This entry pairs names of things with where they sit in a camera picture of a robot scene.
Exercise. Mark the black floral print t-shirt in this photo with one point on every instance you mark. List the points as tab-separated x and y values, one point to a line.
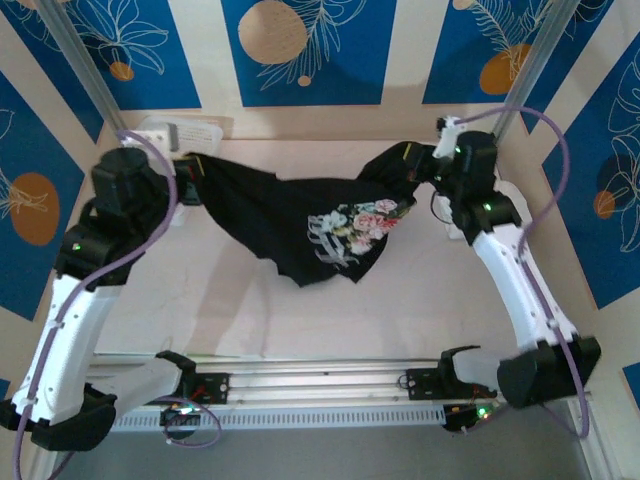
260	215

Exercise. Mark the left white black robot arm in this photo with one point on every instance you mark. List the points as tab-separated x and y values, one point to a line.
65	350

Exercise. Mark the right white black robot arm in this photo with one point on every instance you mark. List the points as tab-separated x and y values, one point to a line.
525	290

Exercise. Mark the white folded t-shirt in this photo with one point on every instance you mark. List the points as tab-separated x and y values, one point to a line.
511	191

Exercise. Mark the white plastic mesh basket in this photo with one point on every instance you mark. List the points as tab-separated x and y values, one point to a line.
200	134

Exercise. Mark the aluminium frame post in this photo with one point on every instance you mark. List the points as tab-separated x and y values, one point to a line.
530	65
85	70

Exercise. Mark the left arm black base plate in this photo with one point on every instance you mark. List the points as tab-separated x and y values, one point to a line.
215	387

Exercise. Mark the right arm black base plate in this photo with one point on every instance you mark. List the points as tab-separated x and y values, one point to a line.
420	385

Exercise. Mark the aluminium rail frame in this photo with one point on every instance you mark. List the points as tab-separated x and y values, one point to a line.
320	385

